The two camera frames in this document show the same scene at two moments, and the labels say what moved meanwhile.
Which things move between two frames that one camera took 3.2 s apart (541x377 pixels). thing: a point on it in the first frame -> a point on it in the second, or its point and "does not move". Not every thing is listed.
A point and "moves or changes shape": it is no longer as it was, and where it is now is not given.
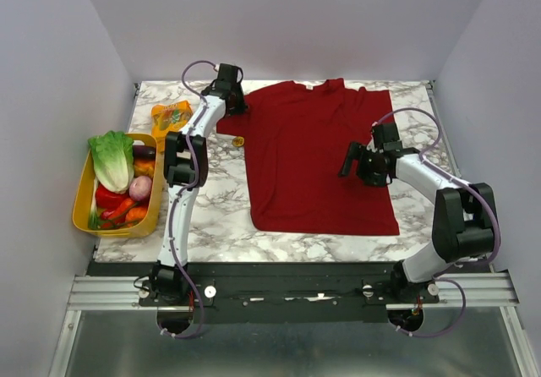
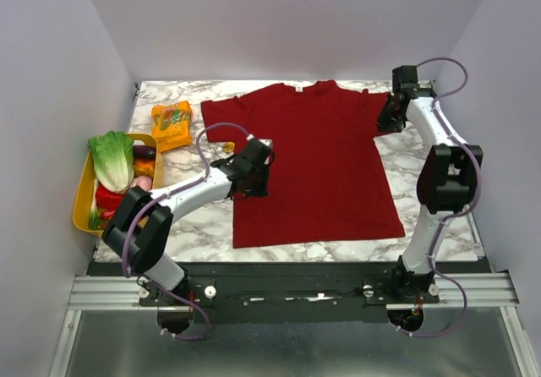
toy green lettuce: [114, 160] does not move
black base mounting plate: [284, 292] does not move
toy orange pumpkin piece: [144, 167] does not move
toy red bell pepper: [108, 201] does not move
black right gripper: [358, 161] -> [387, 117]
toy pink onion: [139, 188] does not move
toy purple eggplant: [144, 152] does not move
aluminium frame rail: [485, 291] does not move
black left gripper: [239, 108] -> [262, 191]
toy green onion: [95, 221] does not move
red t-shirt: [297, 137] moves or changes shape
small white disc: [237, 141] -> [228, 147]
